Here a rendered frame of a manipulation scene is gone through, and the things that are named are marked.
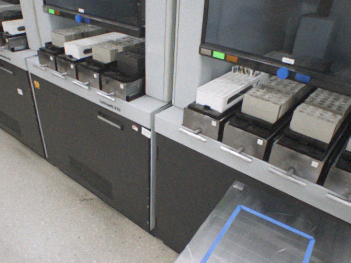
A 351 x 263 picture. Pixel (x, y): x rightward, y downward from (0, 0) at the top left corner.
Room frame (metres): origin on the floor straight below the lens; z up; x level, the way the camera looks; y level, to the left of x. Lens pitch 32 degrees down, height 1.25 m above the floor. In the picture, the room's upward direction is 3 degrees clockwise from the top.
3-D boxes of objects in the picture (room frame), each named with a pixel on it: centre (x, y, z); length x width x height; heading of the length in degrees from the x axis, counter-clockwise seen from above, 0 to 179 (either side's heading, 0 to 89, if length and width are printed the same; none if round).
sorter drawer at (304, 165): (0.92, -0.51, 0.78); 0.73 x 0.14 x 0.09; 143
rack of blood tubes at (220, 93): (0.99, -0.19, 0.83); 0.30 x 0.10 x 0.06; 143
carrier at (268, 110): (0.82, -0.25, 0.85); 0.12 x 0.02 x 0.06; 54
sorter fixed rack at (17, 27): (1.75, 0.83, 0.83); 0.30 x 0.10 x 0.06; 143
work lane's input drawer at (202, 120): (1.10, -0.27, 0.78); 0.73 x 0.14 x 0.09; 143
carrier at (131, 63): (1.15, 0.20, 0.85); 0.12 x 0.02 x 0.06; 54
